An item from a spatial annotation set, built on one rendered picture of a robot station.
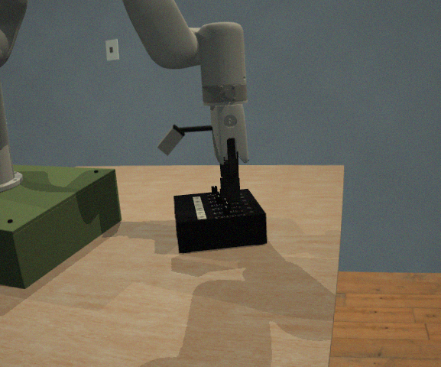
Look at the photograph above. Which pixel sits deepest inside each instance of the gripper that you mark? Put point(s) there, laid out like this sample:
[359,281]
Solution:
[231,135]

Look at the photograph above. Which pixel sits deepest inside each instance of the black lighting desk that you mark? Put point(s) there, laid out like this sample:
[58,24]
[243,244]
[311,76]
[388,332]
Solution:
[205,221]

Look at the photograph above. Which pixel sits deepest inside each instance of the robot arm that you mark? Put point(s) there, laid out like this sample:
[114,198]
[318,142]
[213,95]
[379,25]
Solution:
[217,47]

